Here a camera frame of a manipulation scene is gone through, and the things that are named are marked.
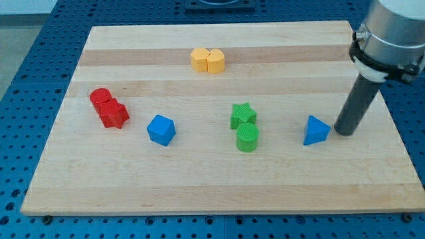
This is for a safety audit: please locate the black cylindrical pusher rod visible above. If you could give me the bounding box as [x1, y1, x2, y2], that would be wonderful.
[334, 74, 383, 136]

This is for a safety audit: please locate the blue triangle block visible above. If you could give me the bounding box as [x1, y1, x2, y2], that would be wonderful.
[303, 116, 331, 145]

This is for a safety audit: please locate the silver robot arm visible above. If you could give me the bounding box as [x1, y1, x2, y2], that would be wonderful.
[334, 0, 424, 136]

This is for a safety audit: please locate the green star block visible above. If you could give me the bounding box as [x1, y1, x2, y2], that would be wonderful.
[230, 102, 257, 129]

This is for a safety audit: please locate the green cylinder block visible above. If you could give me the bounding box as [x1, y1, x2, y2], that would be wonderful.
[236, 123, 259, 153]

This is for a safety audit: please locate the wooden board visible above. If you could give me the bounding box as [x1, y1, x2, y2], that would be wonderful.
[21, 21, 424, 216]

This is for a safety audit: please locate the yellow half-round block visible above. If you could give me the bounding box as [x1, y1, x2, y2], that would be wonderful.
[207, 48, 225, 74]

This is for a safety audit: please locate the yellow hexagon block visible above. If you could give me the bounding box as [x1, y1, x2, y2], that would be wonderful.
[190, 48, 210, 72]

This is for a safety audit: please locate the dark mounting plate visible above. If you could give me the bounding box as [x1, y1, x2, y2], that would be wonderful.
[185, 0, 256, 11]

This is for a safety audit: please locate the blue cube block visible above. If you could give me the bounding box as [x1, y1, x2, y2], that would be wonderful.
[147, 115, 176, 146]

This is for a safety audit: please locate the red star block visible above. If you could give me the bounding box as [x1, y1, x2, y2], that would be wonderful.
[99, 98, 129, 129]

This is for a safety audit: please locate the red cylinder block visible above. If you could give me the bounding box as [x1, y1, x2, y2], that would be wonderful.
[89, 88, 112, 114]

